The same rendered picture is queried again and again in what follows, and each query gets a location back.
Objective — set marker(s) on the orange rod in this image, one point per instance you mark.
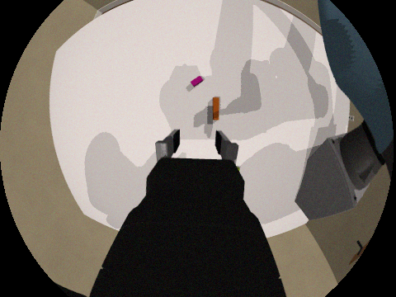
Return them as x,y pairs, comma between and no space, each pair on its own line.
215,108

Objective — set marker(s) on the small magenta block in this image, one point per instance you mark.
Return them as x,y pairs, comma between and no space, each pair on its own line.
196,81

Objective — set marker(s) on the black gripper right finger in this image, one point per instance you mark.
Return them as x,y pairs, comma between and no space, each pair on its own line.
225,148

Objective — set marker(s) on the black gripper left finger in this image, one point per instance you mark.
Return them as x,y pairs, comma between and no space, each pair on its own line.
167,147

